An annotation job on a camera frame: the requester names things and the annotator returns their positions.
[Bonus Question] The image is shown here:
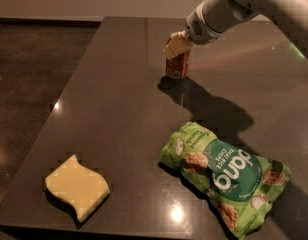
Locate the yellow wavy sponge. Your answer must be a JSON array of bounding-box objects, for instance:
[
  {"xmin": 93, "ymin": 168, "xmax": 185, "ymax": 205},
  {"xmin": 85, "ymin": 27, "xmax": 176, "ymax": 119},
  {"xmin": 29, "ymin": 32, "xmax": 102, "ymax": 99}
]
[{"xmin": 45, "ymin": 154, "xmax": 110, "ymax": 223}]

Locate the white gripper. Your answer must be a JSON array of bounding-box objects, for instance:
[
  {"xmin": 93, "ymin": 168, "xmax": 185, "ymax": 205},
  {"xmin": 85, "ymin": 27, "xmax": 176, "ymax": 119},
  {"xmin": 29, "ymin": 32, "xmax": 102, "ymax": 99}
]
[{"xmin": 163, "ymin": 0, "xmax": 258, "ymax": 59}]

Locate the orange soda can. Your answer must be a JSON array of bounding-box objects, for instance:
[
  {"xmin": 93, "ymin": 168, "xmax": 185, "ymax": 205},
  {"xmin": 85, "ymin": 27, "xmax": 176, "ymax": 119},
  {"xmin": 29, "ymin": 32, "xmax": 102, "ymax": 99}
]
[{"xmin": 163, "ymin": 38, "xmax": 190, "ymax": 80}]

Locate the green rice chips bag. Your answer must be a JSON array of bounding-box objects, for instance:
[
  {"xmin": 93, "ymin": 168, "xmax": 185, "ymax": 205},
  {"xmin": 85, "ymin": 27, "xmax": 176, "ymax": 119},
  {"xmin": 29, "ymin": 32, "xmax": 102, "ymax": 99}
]
[{"xmin": 160, "ymin": 122, "xmax": 291, "ymax": 240}]

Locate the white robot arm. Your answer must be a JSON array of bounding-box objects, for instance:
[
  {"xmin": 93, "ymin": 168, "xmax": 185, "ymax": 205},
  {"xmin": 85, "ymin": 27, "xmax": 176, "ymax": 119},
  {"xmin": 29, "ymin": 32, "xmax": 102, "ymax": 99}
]
[{"xmin": 164, "ymin": 0, "xmax": 308, "ymax": 60}]

